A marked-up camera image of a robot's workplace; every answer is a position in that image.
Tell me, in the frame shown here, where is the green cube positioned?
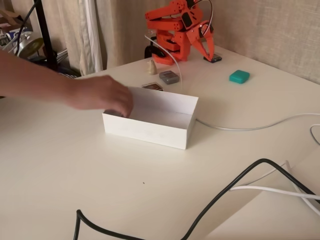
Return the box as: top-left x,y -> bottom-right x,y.
228,69 -> 251,85

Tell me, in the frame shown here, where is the black case with brown coin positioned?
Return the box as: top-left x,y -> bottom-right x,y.
141,81 -> 161,91

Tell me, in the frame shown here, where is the black pole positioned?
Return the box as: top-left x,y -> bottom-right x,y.
34,0 -> 62,73

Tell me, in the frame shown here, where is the silver lamp head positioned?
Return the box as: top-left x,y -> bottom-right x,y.
13,37 -> 46,59

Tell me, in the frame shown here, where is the gripper servo wire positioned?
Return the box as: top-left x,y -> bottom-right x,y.
194,0 -> 214,35

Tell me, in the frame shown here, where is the long white cable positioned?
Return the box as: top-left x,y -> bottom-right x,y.
195,112 -> 320,131

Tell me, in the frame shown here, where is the white furniture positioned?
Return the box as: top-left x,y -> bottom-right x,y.
206,149 -> 320,240

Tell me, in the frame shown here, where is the black fan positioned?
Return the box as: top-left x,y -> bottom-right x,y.
47,62 -> 81,79

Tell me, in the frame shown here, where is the thin white robot cable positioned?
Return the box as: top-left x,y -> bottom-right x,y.
144,34 -> 184,92

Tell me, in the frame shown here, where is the thick black cable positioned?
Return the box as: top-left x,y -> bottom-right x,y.
74,158 -> 320,240

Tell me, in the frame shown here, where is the person's bare hand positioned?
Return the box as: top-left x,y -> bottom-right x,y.
66,74 -> 135,118

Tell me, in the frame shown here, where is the thick white cable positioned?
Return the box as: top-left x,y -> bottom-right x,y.
229,185 -> 320,216

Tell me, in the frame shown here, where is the white cardboard box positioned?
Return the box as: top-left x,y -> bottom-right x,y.
101,86 -> 200,150

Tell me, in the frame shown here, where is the brown cardboard box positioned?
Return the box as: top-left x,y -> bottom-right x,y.
0,8 -> 33,33

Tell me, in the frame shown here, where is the thin black hanging cable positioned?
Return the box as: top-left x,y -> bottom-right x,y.
14,0 -> 41,56

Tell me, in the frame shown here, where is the small black clear case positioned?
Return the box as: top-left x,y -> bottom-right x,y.
203,52 -> 223,64

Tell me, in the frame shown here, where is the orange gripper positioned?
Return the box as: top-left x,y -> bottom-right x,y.
186,21 -> 216,61

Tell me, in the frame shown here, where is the small grey box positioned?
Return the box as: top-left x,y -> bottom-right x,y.
158,70 -> 180,85

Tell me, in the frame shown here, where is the black table clamp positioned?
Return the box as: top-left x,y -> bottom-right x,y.
144,45 -> 167,60

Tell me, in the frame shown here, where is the person's bare forearm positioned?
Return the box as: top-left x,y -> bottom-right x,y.
0,49 -> 73,106

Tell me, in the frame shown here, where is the beige white curtain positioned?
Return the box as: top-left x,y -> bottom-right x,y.
41,0 -> 105,77

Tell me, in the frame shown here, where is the beige crumpled ball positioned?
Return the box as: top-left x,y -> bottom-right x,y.
146,59 -> 158,75

